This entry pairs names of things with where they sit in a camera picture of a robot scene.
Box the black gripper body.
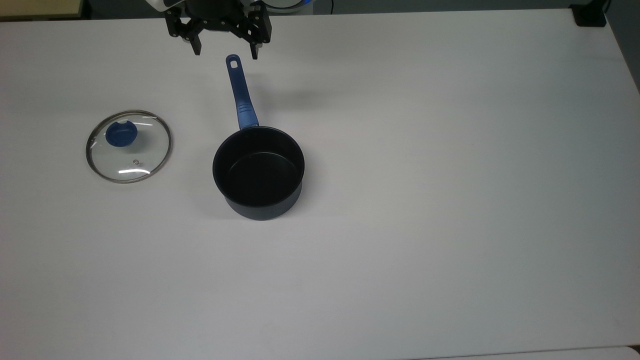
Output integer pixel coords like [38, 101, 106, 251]
[182, 0, 254, 33]

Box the dark saucepan with blue handle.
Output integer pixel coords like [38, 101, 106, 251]
[212, 54, 306, 221]

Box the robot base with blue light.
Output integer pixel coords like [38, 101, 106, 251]
[261, 0, 315, 11]

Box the glass lid with blue knob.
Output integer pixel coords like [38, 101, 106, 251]
[85, 109, 173, 184]

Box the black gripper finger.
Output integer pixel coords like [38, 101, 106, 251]
[165, 9, 204, 56]
[240, 9, 274, 61]

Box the tan wooden board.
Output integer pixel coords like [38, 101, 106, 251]
[0, 0, 84, 21]

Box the black clamp block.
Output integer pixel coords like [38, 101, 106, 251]
[571, 0, 609, 28]

